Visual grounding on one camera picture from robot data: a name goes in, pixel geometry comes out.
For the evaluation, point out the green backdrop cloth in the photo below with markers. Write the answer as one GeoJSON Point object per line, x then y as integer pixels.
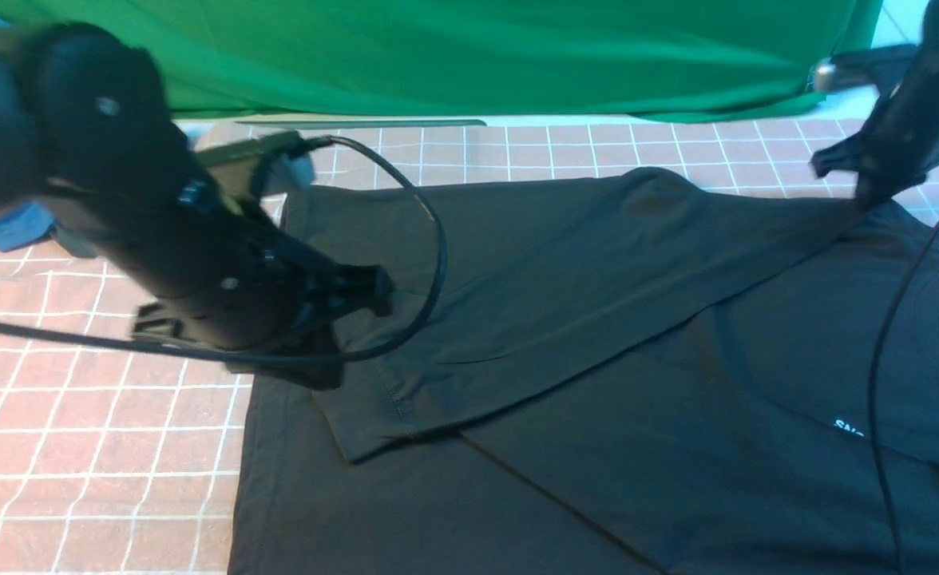
{"type": "Point", "coordinates": [692, 61]}

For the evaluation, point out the blue crumpled garment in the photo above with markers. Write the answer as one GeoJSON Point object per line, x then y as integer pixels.
{"type": "Point", "coordinates": [25, 225]}

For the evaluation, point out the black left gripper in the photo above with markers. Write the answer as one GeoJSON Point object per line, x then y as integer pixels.
{"type": "Point", "coordinates": [262, 302]}

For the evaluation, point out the dark gray long-sleeved shirt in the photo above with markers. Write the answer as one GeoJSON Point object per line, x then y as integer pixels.
{"type": "Point", "coordinates": [624, 375]}

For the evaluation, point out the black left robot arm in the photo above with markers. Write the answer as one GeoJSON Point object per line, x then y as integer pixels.
{"type": "Point", "coordinates": [85, 130]}

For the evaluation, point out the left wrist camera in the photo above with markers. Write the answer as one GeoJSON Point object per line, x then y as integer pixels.
{"type": "Point", "coordinates": [265, 166]}

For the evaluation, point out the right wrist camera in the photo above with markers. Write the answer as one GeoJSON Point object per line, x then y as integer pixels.
{"type": "Point", "coordinates": [880, 67]}

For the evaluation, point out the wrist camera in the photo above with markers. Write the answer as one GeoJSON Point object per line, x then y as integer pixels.
{"type": "Point", "coordinates": [880, 67]}
{"type": "Point", "coordinates": [265, 166]}

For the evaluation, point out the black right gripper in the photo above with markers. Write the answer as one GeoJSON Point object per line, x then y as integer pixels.
{"type": "Point", "coordinates": [896, 148]}

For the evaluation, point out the pink grid tablecloth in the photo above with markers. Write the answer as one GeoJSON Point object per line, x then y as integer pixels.
{"type": "Point", "coordinates": [113, 463]}

